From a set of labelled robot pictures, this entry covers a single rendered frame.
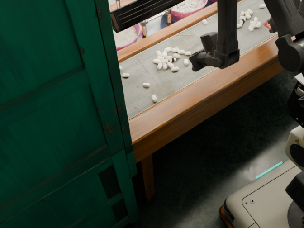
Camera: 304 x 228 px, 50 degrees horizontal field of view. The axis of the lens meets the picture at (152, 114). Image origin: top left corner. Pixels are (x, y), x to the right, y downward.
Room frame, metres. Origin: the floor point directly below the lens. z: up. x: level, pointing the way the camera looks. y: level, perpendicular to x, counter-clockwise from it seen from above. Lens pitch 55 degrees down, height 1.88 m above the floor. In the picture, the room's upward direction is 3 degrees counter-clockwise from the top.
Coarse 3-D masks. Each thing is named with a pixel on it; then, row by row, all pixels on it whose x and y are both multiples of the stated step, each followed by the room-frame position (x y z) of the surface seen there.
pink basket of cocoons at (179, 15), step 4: (204, 0) 1.53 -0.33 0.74; (204, 4) 1.46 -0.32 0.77; (200, 8) 1.43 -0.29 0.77; (172, 12) 1.43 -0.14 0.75; (176, 12) 1.41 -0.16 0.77; (180, 12) 1.41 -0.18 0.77; (184, 12) 1.40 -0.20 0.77; (188, 12) 1.40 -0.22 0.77; (192, 12) 1.41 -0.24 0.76; (172, 16) 1.45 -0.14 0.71; (176, 16) 1.43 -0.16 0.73; (180, 16) 1.42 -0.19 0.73; (184, 16) 1.42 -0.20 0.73; (176, 20) 1.44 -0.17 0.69
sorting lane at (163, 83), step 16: (256, 0) 1.50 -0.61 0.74; (256, 16) 1.37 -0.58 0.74; (192, 32) 1.28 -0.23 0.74; (208, 32) 1.27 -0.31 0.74; (240, 32) 1.26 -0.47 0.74; (256, 32) 1.25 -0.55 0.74; (160, 48) 1.18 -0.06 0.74; (192, 48) 1.16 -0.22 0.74; (240, 48) 1.14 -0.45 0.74; (128, 64) 1.08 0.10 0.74; (144, 64) 1.08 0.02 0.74; (176, 64) 1.07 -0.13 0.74; (128, 80) 0.99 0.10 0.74; (144, 80) 0.98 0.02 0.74; (160, 80) 0.97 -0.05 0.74; (176, 80) 0.97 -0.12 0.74; (192, 80) 0.96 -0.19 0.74; (128, 96) 0.89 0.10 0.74; (144, 96) 0.89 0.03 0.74; (160, 96) 0.88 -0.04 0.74; (128, 112) 0.81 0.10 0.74
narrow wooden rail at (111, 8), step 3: (120, 0) 1.54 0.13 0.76; (123, 0) 1.54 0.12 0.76; (126, 0) 1.54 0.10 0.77; (129, 0) 1.54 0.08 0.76; (132, 0) 1.53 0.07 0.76; (114, 3) 1.52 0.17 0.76; (120, 3) 1.52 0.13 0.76; (123, 3) 1.52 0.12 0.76; (126, 3) 1.51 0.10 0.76; (111, 6) 1.49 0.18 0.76; (114, 6) 1.49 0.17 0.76; (111, 9) 1.47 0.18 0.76; (114, 9) 1.47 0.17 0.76
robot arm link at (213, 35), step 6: (204, 36) 0.90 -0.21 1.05; (210, 36) 0.89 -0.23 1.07; (216, 36) 0.89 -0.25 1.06; (204, 42) 0.89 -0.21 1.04; (210, 42) 0.88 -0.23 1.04; (204, 48) 0.88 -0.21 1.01; (210, 48) 0.87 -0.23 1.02; (216, 60) 0.80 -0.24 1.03; (222, 60) 0.79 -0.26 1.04; (216, 66) 0.79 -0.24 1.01
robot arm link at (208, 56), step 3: (207, 51) 0.88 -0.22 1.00; (210, 51) 0.87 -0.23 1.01; (207, 54) 0.88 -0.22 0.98; (210, 54) 0.87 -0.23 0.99; (213, 54) 0.85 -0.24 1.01; (207, 57) 0.87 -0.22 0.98; (210, 57) 0.85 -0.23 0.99; (207, 60) 0.86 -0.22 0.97; (210, 60) 0.85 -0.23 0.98; (207, 63) 0.86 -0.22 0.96; (210, 63) 0.84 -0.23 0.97
